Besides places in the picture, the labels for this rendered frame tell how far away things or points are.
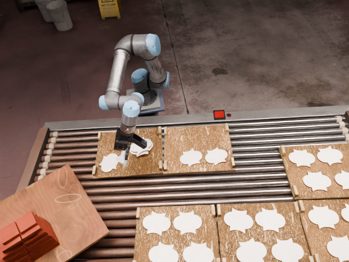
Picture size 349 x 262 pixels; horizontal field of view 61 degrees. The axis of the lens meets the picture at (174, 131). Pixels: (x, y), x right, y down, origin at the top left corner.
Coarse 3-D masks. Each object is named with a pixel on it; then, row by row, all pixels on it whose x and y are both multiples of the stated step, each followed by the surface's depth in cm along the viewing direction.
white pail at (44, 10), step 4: (36, 0) 462; (40, 0) 482; (44, 0) 461; (48, 0) 464; (52, 0) 473; (40, 4) 466; (44, 4) 466; (40, 8) 473; (44, 8) 471; (44, 12) 477; (48, 12) 477; (44, 16) 483; (48, 16) 481; (48, 20) 487; (52, 20) 488
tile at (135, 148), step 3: (147, 141) 184; (150, 141) 184; (132, 144) 184; (135, 144) 184; (147, 144) 183; (150, 144) 183; (132, 147) 182; (135, 147) 182; (138, 147) 182; (147, 147) 181; (132, 150) 181; (135, 150) 180; (138, 150) 180; (141, 150) 180; (144, 150) 180; (147, 150) 180; (138, 153) 179
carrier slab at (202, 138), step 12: (168, 132) 193; (180, 132) 192; (192, 132) 192; (204, 132) 191; (216, 132) 190; (228, 132) 190; (168, 144) 187; (180, 144) 186; (192, 144) 185; (204, 144) 185; (216, 144) 184; (228, 144) 183; (168, 156) 180; (180, 156) 180; (204, 156) 179; (228, 156) 177; (168, 168) 175; (180, 168) 174; (192, 168) 174; (204, 168) 173; (216, 168) 173; (228, 168) 172
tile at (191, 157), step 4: (184, 152) 180; (188, 152) 180; (192, 152) 180; (196, 152) 180; (184, 156) 178; (188, 156) 178; (192, 156) 178; (196, 156) 178; (200, 156) 178; (180, 160) 177; (184, 160) 177; (188, 160) 177; (192, 160) 176; (196, 160) 176; (184, 164) 175; (188, 164) 175; (192, 164) 175
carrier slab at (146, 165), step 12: (108, 132) 197; (144, 132) 195; (156, 132) 194; (108, 144) 190; (156, 144) 187; (96, 156) 184; (132, 156) 182; (144, 156) 182; (156, 156) 181; (120, 168) 177; (132, 168) 177; (144, 168) 176; (156, 168) 176
